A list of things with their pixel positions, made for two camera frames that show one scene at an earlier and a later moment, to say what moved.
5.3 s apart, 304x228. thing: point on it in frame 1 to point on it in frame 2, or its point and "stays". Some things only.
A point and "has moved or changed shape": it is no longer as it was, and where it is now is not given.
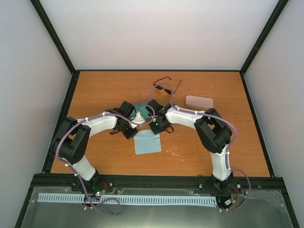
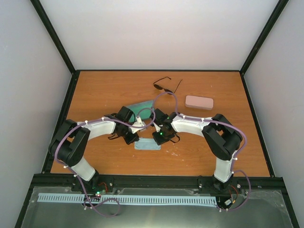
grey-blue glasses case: x=142 y=105 stays
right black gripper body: x=158 y=128 to x=163 y=137
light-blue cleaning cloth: x=146 y=141 has moved or changed shape
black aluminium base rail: x=106 y=181 stays
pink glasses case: x=199 y=101 stays
